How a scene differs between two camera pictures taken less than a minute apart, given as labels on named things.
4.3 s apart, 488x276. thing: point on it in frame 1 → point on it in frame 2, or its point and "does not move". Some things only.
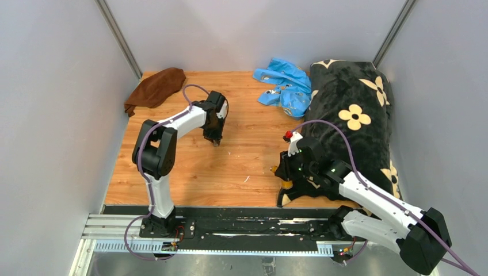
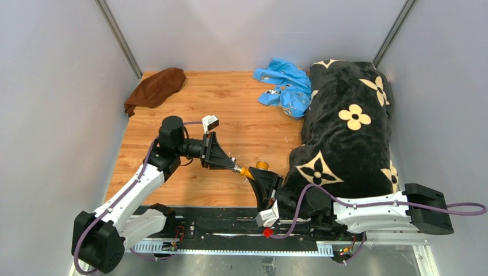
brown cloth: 155,89 does not move
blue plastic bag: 293,90 does not move
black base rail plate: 237,223 does not move
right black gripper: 284,170 → 270,181
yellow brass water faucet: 285,184 → 262,165
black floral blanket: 350,114 does not move
